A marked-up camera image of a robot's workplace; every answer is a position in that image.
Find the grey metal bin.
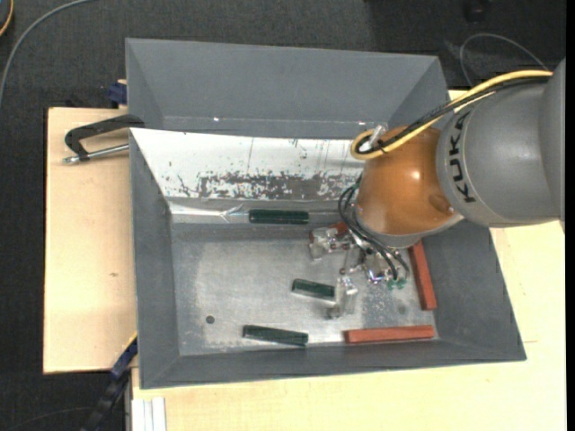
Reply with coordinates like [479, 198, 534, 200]
[124, 37, 527, 391]

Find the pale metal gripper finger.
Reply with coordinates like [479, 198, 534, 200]
[308, 226, 340, 260]
[326, 276, 359, 321]

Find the red-brown flat block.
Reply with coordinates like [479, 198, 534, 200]
[407, 240, 438, 312]
[342, 324, 437, 345]

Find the pale wood flat board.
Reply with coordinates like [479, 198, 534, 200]
[42, 106, 138, 374]

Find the dark green flat block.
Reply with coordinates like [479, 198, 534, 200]
[290, 277, 337, 303]
[248, 208, 311, 226]
[242, 324, 310, 347]

